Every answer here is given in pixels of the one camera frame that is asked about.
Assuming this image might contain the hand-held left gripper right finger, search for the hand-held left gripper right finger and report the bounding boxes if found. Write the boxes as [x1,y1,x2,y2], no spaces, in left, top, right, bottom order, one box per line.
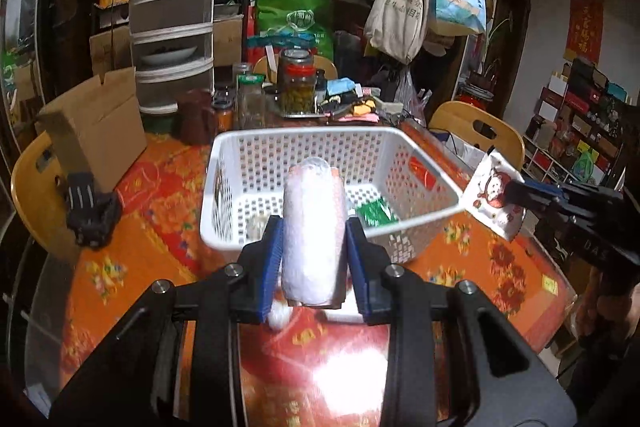
[344,217,578,427]

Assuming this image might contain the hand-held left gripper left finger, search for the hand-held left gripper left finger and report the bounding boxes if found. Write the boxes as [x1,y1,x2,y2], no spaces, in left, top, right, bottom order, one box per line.
[50,215,286,427]

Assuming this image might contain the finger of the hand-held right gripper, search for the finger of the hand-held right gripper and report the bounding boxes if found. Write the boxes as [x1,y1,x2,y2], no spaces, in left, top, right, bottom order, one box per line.
[504,183,562,215]
[520,179,567,198]

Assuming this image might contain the white cartoon print packet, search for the white cartoon print packet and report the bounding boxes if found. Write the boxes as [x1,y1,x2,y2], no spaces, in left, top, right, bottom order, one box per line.
[462,147,526,242]

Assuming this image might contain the clear plastic bag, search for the clear plastic bag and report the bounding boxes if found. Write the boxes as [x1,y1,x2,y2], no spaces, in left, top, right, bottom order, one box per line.
[245,212,273,240]
[395,67,431,118]

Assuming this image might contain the white snack roll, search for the white snack roll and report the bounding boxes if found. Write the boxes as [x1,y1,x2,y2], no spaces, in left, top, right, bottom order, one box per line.
[281,157,348,308]

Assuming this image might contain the green foil packet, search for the green foil packet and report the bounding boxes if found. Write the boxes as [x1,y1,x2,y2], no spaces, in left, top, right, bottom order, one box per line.
[356,198,401,228]

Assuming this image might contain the white perforated plastic basket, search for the white perforated plastic basket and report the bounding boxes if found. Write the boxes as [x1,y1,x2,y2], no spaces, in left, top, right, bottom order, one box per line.
[200,127,475,265]

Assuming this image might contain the person's right hand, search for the person's right hand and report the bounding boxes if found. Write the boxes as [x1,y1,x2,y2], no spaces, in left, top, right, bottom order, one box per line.
[575,264,640,350]

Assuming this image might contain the white ribbed round object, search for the white ribbed round object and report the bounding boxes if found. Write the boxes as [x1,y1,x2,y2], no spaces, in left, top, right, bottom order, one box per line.
[267,302,293,333]

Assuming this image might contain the display shelf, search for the display shelf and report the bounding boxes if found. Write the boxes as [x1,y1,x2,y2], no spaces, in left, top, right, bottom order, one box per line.
[522,57,631,185]

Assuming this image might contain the white paper bag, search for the white paper bag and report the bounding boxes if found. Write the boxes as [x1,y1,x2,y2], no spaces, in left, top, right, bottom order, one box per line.
[445,132,488,170]

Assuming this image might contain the wooden chair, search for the wooden chair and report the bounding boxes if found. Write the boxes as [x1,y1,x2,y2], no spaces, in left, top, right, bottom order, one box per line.
[252,54,338,85]
[429,102,526,170]
[11,132,81,263]

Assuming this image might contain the red floral tablecloth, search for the red floral tablecloth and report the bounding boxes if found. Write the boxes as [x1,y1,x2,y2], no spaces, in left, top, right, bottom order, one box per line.
[25,122,576,427]

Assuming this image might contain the small glass jar orange contents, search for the small glass jar orange contents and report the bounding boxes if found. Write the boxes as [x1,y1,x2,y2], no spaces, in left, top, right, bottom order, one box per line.
[212,99,235,132]

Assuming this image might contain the hanging clear plastic bag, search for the hanging clear plastic bag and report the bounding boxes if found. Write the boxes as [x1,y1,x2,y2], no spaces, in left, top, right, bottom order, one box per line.
[395,67,431,118]

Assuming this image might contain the glass jar green lid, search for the glass jar green lid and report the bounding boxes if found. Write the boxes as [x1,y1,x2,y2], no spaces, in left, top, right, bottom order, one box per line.
[236,74,266,130]

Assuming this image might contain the brown ceramic pot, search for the brown ceramic pot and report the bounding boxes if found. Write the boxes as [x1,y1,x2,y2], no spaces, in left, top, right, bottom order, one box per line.
[177,89,218,145]

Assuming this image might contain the glass jar red lid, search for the glass jar red lid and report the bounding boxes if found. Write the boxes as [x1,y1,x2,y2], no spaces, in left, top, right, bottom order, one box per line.
[280,49,318,116]

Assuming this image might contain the cardboard box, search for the cardboard box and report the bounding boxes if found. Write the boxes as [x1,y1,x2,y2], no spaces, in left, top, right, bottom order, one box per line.
[37,67,148,192]

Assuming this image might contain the green tote bag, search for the green tote bag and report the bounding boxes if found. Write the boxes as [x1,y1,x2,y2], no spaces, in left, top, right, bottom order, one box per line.
[255,0,335,60]

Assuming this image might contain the stacked plastic food cover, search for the stacked plastic food cover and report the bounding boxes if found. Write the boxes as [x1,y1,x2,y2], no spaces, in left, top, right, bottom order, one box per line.
[129,0,221,115]

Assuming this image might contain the mirrored cabinet door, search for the mirrored cabinet door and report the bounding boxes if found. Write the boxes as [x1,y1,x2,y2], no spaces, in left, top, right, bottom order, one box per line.
[0,0,51,132]

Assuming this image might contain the red wall poster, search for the red wall poster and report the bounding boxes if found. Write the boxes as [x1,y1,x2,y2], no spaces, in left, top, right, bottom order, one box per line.
[564,0,604,65]

